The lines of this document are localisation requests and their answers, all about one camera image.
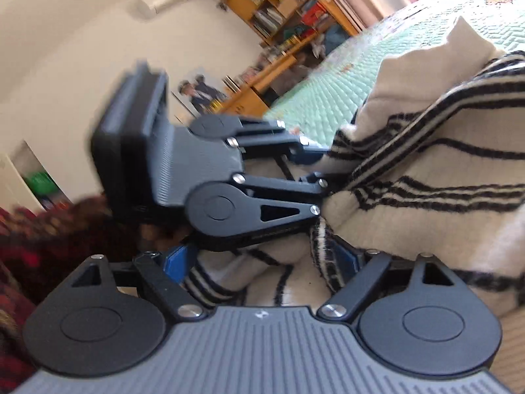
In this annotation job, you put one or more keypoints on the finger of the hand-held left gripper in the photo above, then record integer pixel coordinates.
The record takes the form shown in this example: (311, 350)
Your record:
(279, 147)
(287, 191)

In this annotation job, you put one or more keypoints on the wall poster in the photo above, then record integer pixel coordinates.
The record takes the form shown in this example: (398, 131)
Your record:
(201, 92)

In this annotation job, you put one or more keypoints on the green quilted bee bedspread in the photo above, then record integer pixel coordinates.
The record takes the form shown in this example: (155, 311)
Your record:
(320, 90)

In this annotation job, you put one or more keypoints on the wooden desk with drawers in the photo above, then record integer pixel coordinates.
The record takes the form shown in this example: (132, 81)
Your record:
(254, 94)

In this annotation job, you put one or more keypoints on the person's left forearm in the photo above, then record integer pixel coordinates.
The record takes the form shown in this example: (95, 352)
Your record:
(61, 246)

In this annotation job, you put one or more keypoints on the black striped white sweater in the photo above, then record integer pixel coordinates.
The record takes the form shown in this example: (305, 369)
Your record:
(430, 197)

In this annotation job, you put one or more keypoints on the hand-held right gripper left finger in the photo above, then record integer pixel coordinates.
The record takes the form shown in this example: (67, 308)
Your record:
(176, 260)

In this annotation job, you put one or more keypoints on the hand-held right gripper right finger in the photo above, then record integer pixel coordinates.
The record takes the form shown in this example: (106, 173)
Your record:
(346, 259)

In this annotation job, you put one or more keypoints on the wooden bookshelf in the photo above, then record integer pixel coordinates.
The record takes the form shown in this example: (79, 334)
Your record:
(283, 4)

